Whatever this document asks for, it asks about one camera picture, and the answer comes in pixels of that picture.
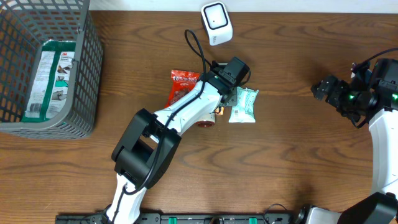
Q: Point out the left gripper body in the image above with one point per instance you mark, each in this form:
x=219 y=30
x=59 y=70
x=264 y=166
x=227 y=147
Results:
x=234 y=98

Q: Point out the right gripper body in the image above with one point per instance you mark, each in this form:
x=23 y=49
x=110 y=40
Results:
x=346 y=99

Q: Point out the small orange packet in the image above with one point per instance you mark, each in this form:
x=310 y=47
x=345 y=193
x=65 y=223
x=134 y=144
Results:
x=219 y=110

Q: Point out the teal tissue packet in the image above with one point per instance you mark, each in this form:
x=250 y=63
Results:
x=243 y=111

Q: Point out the green-lid seasoning jar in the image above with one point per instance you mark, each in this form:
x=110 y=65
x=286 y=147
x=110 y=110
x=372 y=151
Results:
x=207 y=120

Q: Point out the red snack bag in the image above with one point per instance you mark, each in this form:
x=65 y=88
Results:
x=182 y=83

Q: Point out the green 3M product package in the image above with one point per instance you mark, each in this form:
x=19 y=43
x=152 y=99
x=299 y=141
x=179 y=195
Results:
x=51 y=82

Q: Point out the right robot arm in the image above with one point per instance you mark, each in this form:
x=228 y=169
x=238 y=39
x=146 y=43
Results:
x=381 y=205

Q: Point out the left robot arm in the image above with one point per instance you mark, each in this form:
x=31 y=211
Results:
x=146 y=148

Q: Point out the white barcode scanner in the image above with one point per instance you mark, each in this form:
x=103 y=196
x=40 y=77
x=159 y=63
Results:
x=217 y=24

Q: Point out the grey plastic mesh basket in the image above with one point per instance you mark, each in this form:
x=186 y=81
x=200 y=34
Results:
x=26 y=26

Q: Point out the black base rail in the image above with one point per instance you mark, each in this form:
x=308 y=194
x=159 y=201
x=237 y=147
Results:
x=156 y=218

